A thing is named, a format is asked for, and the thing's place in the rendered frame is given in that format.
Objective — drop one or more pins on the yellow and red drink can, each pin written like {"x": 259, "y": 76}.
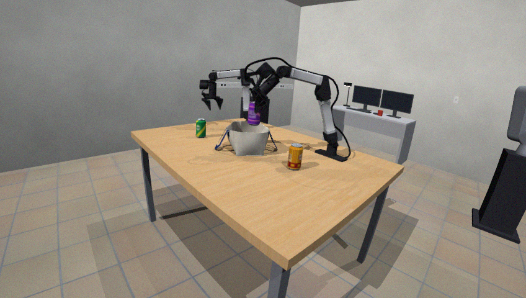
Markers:
{"x": 295, "y": 156}

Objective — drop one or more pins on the white tote bag with blue handles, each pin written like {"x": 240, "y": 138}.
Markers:
{"x": 247, "y": 139}

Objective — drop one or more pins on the green and yellow drink can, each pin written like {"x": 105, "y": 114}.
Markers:
{"x": 200, "y": 128}

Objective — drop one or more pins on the purple drink can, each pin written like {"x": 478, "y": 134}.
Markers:
{"x": 253, "y": 118}

